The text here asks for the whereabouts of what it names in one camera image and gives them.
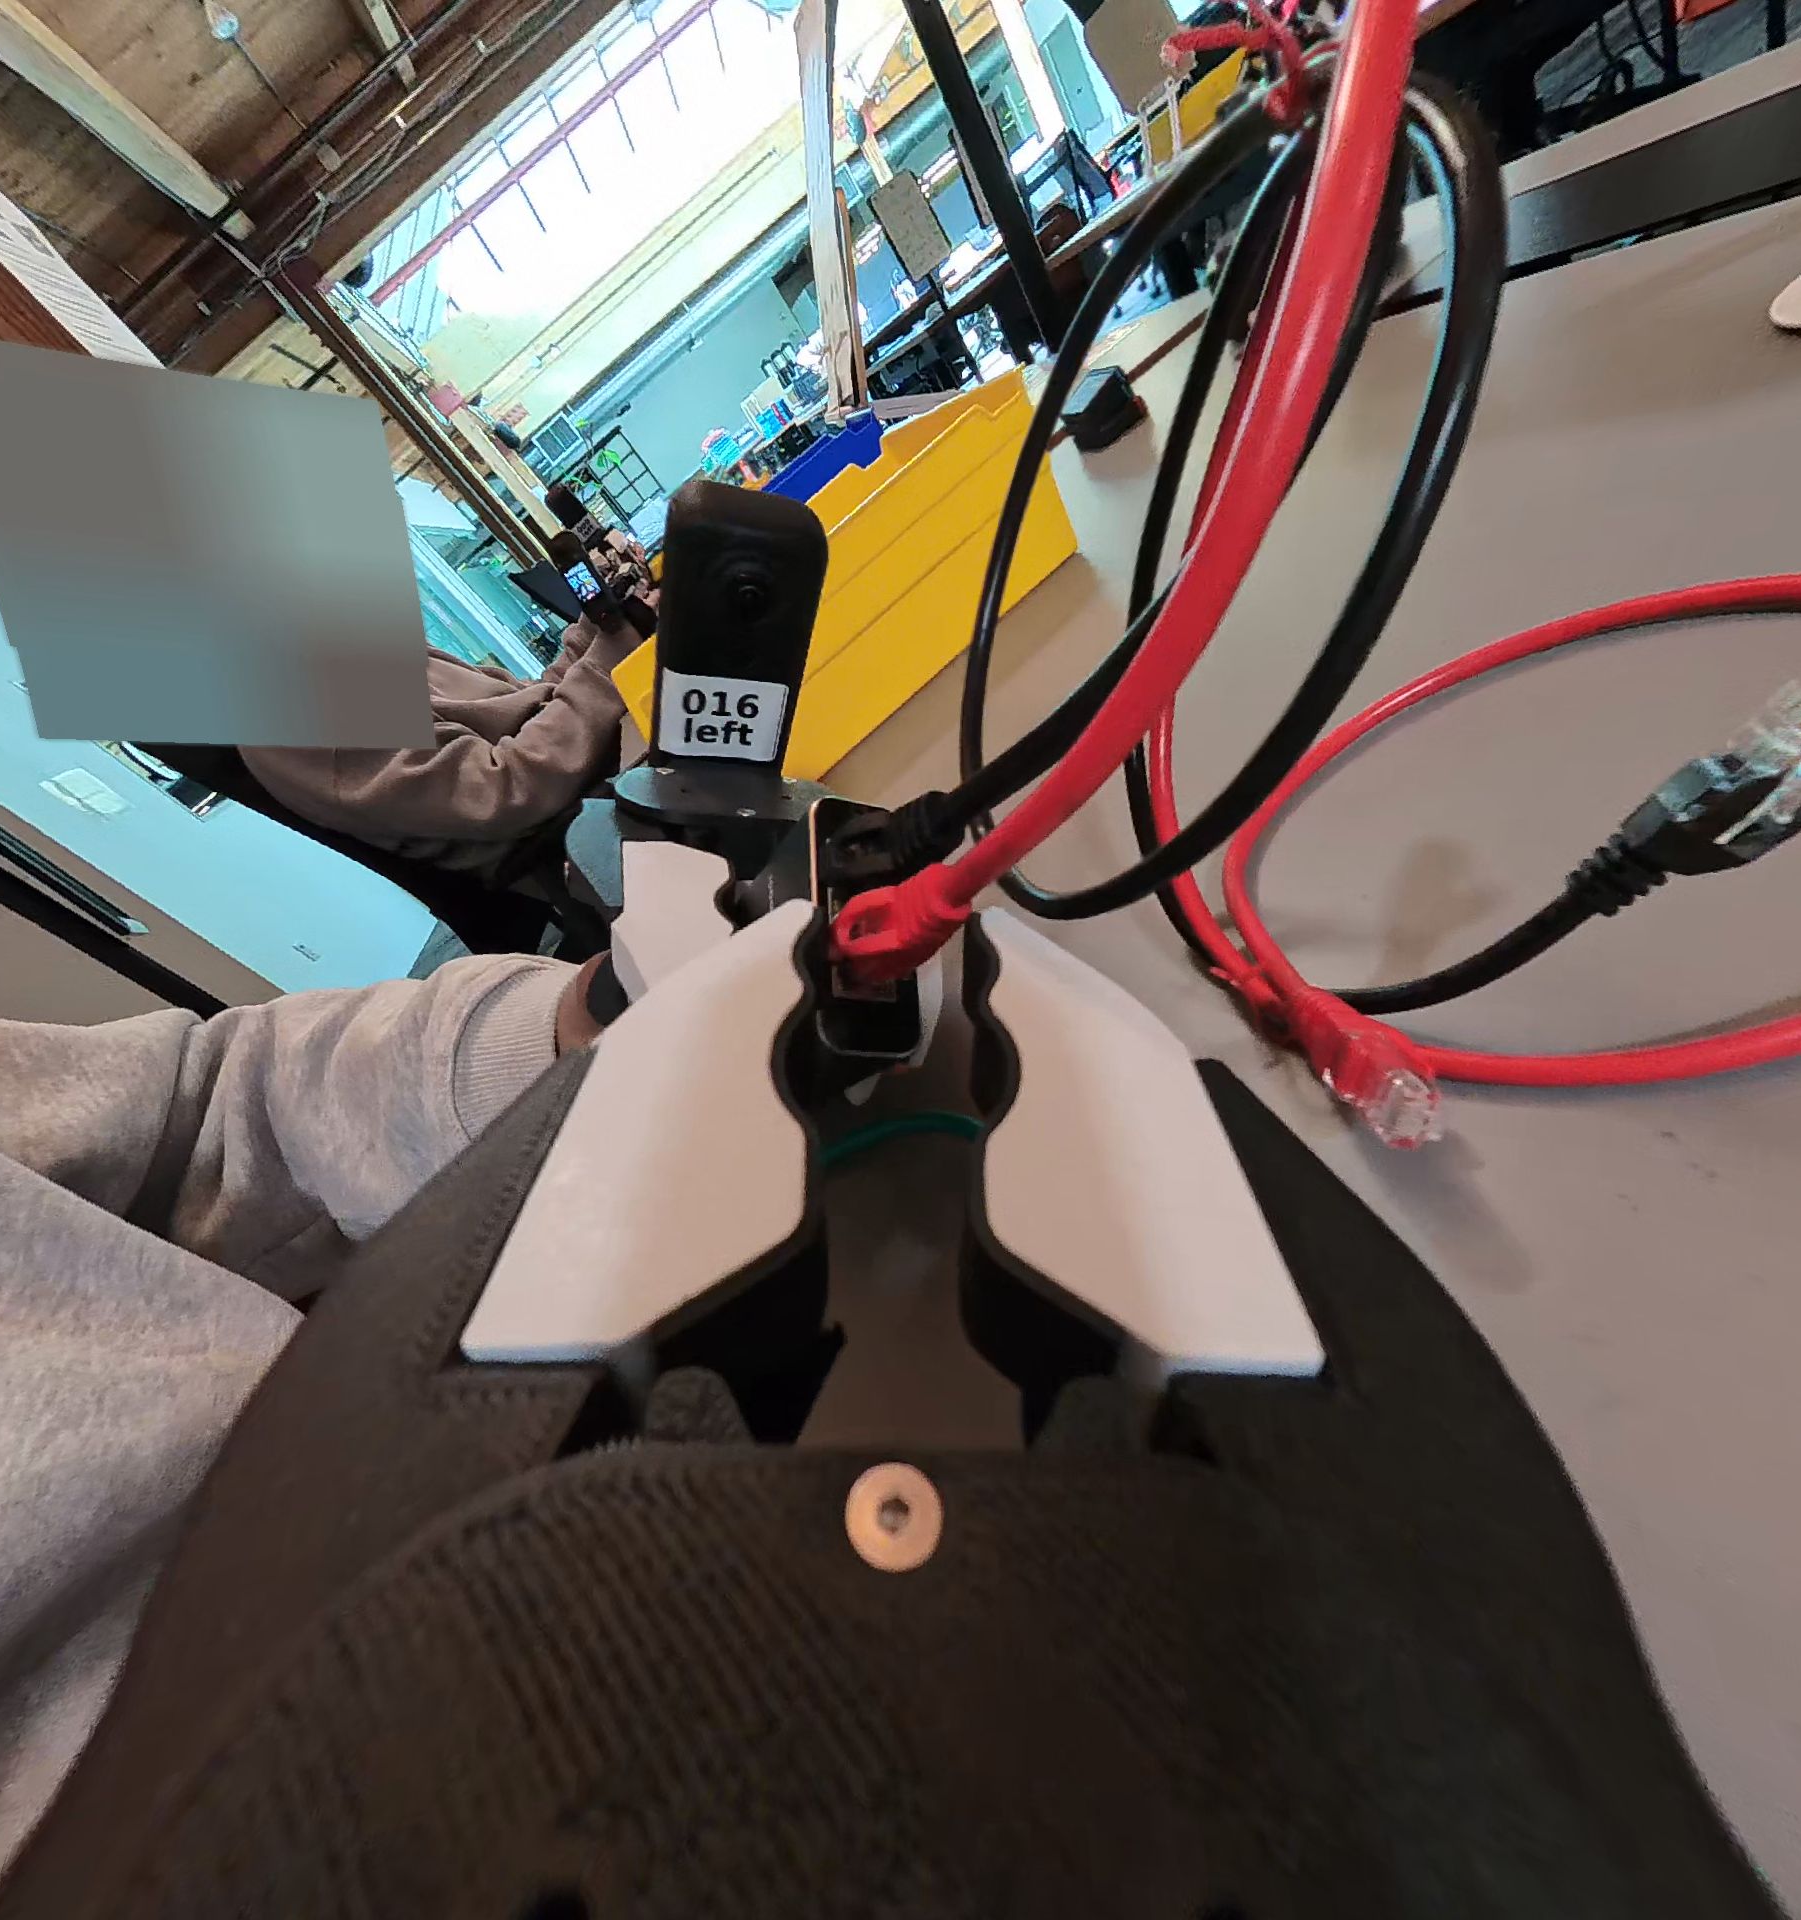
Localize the person's left forearm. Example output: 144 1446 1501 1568
0 952 588 1307

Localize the person's grey sweatshirt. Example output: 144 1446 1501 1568
0 1110 317 1920

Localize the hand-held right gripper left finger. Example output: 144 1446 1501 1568
456 899 848 1418

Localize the black network cable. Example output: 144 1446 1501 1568
883 67 1801 1010

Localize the black network switch box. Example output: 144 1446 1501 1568
801 796 950 1059

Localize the green network cable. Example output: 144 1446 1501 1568
817 1107 981 1172

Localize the blue plastic bin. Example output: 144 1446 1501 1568
764 411 887 505

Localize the small black adapter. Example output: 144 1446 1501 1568
1060 364 1150 453

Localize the standing wooden board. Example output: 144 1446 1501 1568
795 0 875 422

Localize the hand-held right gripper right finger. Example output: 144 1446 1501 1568
959 903 1329 1428

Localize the grey desk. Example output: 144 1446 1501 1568
824 15 1801 1920

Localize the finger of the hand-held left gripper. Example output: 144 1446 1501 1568
851 958 950 1104
607 838 743 1010

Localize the yellow plastic bin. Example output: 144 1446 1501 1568
612 367 1076 780

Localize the red network cable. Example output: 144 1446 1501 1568
832 0 1801 1151

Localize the black metal pole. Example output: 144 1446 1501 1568
900 0 1060 362

